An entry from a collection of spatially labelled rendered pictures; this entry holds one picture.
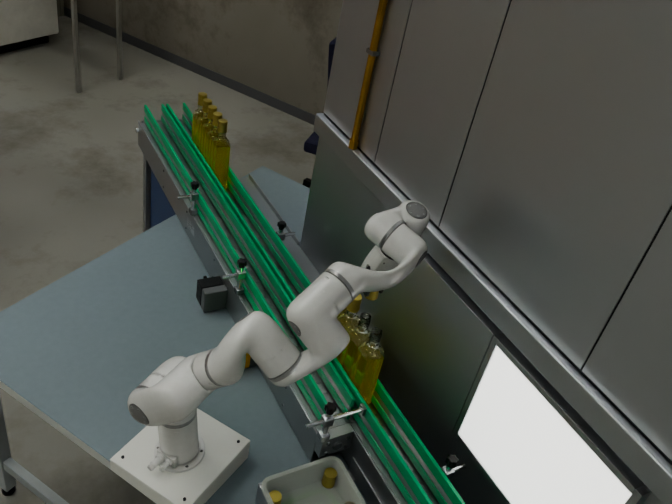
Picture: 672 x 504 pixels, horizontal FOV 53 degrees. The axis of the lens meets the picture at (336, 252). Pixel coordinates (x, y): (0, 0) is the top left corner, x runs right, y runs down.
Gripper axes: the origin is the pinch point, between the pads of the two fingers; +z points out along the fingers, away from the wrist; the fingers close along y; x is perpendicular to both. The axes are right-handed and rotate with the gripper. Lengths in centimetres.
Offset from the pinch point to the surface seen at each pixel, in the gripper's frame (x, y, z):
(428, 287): 6.1, -11.7, -3.8
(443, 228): -1.8, -14.8, -16.8
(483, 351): 28.4, -11.2, -9.3
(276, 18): -323, -141, 143
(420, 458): 38.2, -2.7, 22.9
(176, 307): -44, 30, 63
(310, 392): 10.2, 13.6, 30.5
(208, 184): -90, 4, 56
